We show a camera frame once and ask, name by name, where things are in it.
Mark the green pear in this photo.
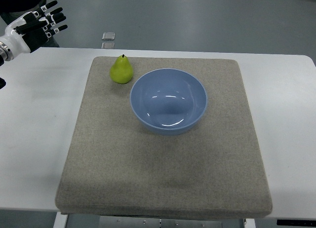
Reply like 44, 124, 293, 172
110, 54, 133, 84

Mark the white table frame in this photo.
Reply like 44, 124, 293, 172
53, 211, 256, 228

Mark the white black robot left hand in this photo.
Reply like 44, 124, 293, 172
0, 0, 68, 58

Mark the lower metal floor plate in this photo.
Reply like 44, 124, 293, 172
101, 42, 115, 49

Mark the upper metal floor plate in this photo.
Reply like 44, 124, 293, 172
102, 32, 116, 40

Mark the blue bowl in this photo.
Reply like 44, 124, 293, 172
129, 69, 208, 136

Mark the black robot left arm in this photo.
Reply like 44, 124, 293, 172
0, 41, 13, 66

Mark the metal floor plate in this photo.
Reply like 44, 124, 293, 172
102, 32, 116, 40
101, 42, 115, 49

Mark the beige fabric mat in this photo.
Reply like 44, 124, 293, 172
55, 57, 273, 220

